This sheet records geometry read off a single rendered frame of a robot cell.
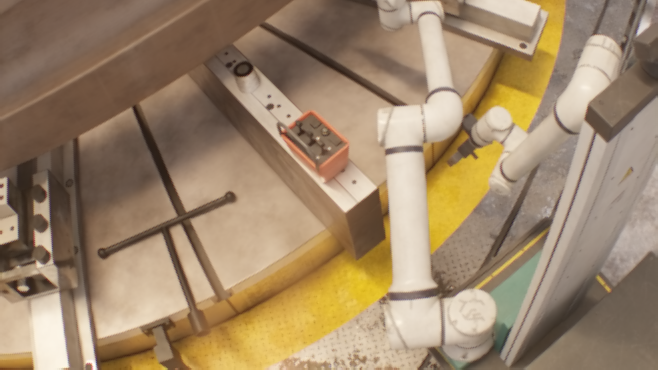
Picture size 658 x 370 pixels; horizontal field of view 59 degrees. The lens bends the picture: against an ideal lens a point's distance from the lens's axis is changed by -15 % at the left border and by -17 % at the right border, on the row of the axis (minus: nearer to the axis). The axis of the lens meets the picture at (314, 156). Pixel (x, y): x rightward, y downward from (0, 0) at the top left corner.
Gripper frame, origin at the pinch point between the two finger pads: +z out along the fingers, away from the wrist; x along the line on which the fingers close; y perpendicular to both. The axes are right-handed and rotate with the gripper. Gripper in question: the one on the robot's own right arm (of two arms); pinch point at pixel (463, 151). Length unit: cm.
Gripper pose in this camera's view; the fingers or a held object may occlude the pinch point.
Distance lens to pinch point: 249.4
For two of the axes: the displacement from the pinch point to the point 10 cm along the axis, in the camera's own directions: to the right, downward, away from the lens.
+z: -2.0, 3.3, 9.2
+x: 7.4, -5.7, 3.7
